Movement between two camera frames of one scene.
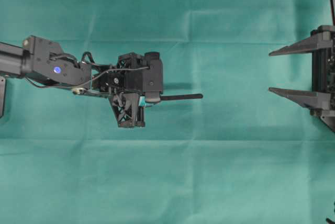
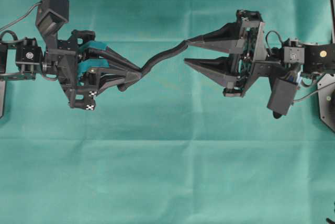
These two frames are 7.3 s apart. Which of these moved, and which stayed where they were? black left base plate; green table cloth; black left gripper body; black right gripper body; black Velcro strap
Moved: black left gripper body; black right gripper body; black Velcro strap
Stayed: black left base plate; green table cloth
